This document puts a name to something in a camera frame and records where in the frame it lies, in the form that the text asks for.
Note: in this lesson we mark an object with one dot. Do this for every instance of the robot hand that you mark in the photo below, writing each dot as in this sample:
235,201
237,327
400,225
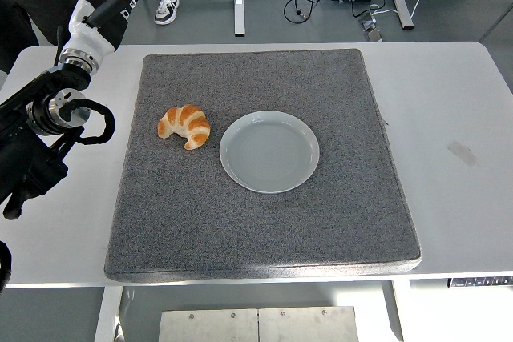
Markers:
90,39

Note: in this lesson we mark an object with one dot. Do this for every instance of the golden brown croissant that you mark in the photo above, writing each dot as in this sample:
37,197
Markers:
188,119

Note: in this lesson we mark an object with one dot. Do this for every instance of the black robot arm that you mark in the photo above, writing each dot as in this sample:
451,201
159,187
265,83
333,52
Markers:
32,158

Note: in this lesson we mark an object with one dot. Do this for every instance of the round grey plate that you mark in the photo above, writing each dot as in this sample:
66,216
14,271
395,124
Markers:
269,154

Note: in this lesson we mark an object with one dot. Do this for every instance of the grey metal plate with screws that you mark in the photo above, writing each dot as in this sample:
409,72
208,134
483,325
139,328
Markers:
256,324

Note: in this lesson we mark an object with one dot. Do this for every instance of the grey speckled mat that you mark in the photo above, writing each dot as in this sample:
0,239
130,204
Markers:
260,230

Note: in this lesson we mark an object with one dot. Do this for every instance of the white table leg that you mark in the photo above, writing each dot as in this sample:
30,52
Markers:
106,314
402,310

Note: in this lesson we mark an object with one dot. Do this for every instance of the white table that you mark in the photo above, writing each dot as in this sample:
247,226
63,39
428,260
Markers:
449,198

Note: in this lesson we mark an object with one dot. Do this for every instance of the table height control panel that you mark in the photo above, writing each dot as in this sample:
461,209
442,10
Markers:
481,281

